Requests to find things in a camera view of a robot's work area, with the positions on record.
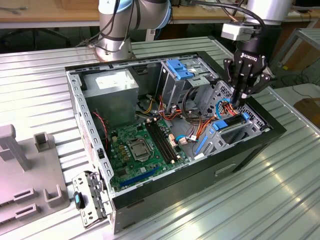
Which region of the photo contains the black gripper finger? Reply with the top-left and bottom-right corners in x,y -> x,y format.
240,63 -> 276,107
223,58 -> 245,106

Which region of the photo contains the orange red power wire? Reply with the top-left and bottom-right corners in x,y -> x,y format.
197,99 -> 240,141

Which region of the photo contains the blue data wire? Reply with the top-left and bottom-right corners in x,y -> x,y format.
214,99 -> 230,120

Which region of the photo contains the hard disk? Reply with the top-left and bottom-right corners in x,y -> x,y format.
194,112 -> 251,156

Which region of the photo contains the silver disk bay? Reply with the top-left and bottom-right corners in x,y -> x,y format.
193,114 -> 266,160

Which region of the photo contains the blue plastic drive latch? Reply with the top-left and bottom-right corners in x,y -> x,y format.
166,59 -> 196,80

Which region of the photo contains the brown cardboard box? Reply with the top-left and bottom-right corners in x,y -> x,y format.
293,97 -> 320,126

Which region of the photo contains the silver drive cage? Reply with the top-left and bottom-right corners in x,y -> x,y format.
159,57 -> 218,109

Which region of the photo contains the black RAM slot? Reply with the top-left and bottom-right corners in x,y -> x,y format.
145,121 -> 174,165
152,119 -> 180,161

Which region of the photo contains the CPU socket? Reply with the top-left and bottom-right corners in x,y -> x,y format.
126,136 -> 151,163

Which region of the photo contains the grey power supply unit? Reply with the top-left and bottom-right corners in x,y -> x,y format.
81,68 -> 140,131

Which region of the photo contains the black open PC case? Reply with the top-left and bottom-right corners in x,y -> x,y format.
64,50 -> 287,235

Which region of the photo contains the blue expansion slot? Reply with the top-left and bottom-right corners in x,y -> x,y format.
119,166 -> 161,188

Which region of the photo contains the black case fan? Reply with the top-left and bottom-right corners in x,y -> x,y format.
94,107 -> 111,152

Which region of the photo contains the green motherboard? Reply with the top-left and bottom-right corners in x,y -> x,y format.
107,117 -> 191,193

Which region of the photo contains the black office chair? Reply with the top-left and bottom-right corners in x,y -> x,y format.
0,26 -> 71,50

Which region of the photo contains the long wooden desk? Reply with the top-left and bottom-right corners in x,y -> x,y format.
0,0 -> 320,55

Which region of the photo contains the grey parts rack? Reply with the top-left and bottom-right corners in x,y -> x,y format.
0,124 -> 72,226

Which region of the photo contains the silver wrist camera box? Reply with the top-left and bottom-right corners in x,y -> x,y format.
221,22 -> 254,41

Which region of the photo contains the thick black wrist cable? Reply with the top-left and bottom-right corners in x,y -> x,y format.
192,0 -> 266,32

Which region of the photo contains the aluminium frame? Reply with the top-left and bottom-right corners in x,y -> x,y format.
268,27 -> 320,88

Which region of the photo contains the orange wire bundle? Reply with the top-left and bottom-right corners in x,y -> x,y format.
157,96 -> 185,125

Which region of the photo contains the thin wires white plug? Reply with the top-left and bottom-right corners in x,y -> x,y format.
174,126 -> 201,146

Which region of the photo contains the yellow black wire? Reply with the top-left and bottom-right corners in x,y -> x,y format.
137,93 -> 157,116

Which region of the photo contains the red black fan wire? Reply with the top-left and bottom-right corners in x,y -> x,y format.
91,111 -> 110,151

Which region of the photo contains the black camera cable bundle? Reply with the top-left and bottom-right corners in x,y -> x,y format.
74,0 -> 133,51

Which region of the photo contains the metal bracket latch blue tab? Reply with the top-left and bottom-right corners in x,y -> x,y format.
71,170 -> 113,229

